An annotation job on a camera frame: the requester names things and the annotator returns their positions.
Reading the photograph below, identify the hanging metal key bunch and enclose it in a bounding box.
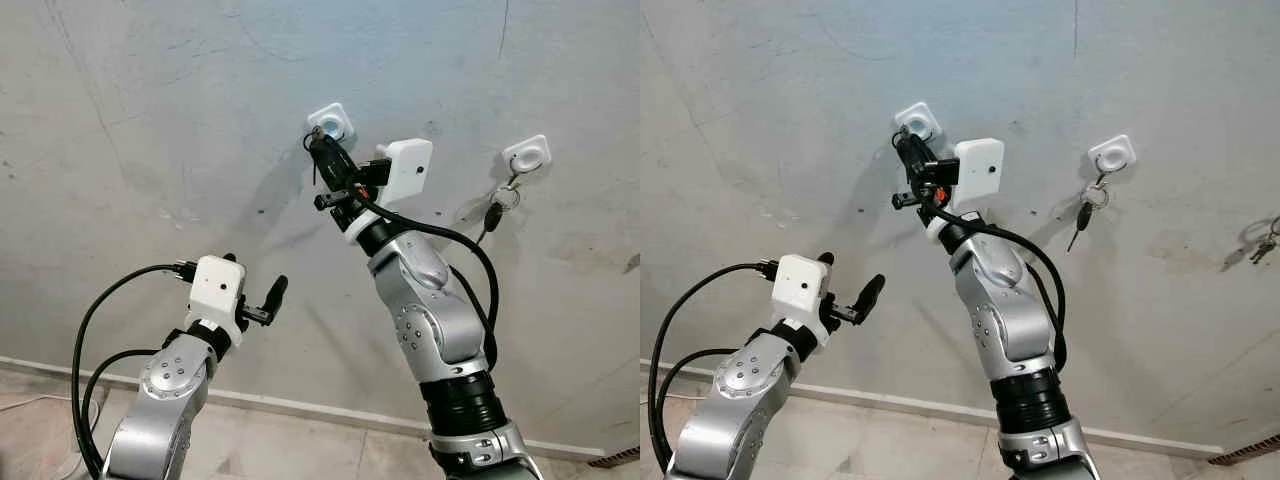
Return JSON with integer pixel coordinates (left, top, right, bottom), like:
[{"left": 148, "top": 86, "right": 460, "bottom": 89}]
[{"left": 1248, "top": 215, "right": 1280, "bottom": 266}]

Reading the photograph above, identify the white skirting board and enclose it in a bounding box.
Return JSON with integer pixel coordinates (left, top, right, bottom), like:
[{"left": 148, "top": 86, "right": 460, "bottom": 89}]
[
  {"left": 0, "top": 355, "right": 607, "bottom": 461},
  {"left": 640, "top": 358, "right": 1224, "bottom": 459}
]

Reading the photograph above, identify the white square wall hook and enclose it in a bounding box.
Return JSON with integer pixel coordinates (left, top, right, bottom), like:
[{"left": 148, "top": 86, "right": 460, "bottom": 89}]
[
  {"left": 502, "top": 135, "right": 553, "bottom": 181},
  {"left": 1088, "top": 134, "right": 1138, "bottom": 179},
  {"left": 893, "top": 101, "right": 943, "bottom": 144},
  {"left": 306, "top": 102, "right": 357, "bottom": 147}
]

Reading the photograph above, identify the black headed key with ring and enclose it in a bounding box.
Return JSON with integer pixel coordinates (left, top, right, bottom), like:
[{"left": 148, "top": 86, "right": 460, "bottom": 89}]
[
  {"left": 477, "top": 175, "right": 523, "bottom": 245},
  {"left": 1066, "top": 172, "right": 1111, "bottom": 253}
]

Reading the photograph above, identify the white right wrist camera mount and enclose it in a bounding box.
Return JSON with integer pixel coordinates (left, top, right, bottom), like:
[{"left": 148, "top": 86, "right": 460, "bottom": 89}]
[
  {"left": 925, "top": 138, "right": 1005, "bottom": 244},
  {"left": 343, "top": 138, "right": 435, "bottom": 244}
]

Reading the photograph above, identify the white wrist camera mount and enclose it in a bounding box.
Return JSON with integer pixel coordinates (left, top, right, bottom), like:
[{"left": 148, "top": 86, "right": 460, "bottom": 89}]
[
  {"left": 343, "top": 138, "right": 435, "bottom": 244},
  {"left": 925, "top": 138, "right": 1005, "bottom": 244},
  {"left": 770, "top": 254, "right": 831, "bottom": 347},
  {"left": 186, "top": 255, "right": 247, "bottom": 347}
]

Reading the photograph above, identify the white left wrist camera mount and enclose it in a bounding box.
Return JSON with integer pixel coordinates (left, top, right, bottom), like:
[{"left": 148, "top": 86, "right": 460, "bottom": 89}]
[
  {"left": 770, "top": 254, "right": 831, "bottom": 347},
  {"left": 186, "top": 255, "right": 247, "bottom": 347}
]

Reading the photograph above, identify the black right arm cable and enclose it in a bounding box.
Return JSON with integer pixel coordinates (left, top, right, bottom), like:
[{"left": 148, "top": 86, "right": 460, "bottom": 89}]
[
  {"left": 932, "top": 203, "right": 1069, "bottom": 373},
  {"left": 350, "top": 195, "right": 501, "bottom": 373}
]

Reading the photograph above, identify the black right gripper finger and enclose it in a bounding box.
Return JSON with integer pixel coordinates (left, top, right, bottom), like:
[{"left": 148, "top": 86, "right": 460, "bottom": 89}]
[
  {"left": 308, "top": 133, "right": 343, "bottom": 191},
  {"left": 316, "top": 131, "right": 357, "bottom": 188},
  {"left": 903, "top": 131, "right": 937, "bottom": 187},
  {"left": 896, "top": 133, "right": 925, "bottom": 189}
]

